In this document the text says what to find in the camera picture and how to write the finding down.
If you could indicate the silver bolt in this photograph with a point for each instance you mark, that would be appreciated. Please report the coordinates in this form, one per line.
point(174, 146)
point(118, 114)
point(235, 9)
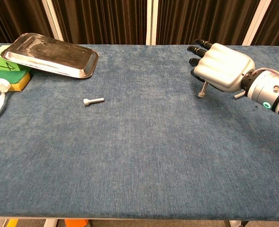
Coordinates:
point(202, 91)
point(92, 101)
point(238, 95)

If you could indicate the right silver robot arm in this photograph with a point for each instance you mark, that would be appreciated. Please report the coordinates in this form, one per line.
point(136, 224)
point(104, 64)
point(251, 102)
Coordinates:
point(267, 89)

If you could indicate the blue table cloth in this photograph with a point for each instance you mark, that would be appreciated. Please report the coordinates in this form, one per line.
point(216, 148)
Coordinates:
point(139, 153)

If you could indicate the silver rectangular metal tray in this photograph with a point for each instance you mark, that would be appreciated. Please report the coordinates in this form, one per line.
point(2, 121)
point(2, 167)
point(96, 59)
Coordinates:
point(49, 54)

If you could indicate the orange object under table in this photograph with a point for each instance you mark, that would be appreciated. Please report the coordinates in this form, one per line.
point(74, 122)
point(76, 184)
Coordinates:
point(76, 223)

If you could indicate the green and yellow sponge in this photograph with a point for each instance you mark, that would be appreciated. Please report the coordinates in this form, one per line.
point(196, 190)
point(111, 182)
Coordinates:
point(9, 78)

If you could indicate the white table leg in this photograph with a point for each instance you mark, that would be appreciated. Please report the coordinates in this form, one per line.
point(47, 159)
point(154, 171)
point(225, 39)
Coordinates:
point(50, 223)
point(234, 224)

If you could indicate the green foam cube marked four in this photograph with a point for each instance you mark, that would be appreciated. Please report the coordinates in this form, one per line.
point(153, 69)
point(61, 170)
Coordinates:
point(2, 65)

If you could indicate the white partition frame post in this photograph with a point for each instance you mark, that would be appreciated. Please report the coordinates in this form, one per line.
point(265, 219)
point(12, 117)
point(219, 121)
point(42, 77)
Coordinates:
point(257, 21)
point(51, 19)
point(151, 21)

